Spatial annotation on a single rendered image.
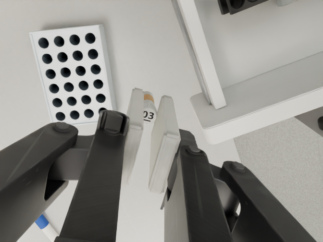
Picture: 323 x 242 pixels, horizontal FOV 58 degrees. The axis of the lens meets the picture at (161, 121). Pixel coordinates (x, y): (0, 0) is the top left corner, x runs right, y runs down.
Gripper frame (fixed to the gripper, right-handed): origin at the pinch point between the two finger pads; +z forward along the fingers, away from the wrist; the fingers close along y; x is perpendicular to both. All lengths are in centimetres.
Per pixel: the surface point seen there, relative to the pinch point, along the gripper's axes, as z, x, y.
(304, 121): 59, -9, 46
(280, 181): 102, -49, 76
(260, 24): 17.9, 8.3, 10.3
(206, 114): 12.1, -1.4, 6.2
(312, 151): 102, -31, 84
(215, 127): 8.8, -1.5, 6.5
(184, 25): 14.2, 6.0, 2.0
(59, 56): 22.9, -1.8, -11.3
